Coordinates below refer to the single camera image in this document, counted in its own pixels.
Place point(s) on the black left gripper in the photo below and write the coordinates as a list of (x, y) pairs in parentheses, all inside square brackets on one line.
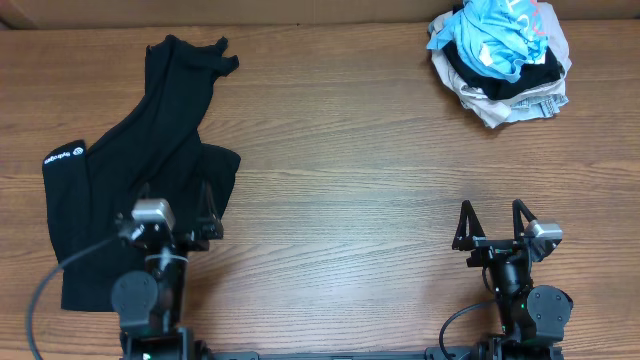
[(187, 236)]

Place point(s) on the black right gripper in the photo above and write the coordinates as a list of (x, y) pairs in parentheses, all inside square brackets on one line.
[(490, 248)]

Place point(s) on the light blue t-shirt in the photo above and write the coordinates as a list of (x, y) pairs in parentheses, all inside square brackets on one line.
[(495, 38)]

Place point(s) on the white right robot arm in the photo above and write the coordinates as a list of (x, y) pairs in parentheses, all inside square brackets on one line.
[(532, 317)]

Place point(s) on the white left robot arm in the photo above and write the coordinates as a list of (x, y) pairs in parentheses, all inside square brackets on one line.
[(150, 301)]

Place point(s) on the black shirt with logo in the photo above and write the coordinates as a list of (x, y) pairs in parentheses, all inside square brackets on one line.
[(88, 187)]

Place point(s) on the beige folded garment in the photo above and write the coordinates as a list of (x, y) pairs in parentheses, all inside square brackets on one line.
[(494, 112)]

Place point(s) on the grey patterned folded garment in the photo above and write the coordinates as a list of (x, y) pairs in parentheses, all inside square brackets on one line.
[(537, 107)]

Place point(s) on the black folded garment on pile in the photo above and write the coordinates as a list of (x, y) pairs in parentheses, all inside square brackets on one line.
[(495, 89)]

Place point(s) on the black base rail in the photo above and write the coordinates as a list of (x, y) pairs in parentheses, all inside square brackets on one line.
[(430, 353)]

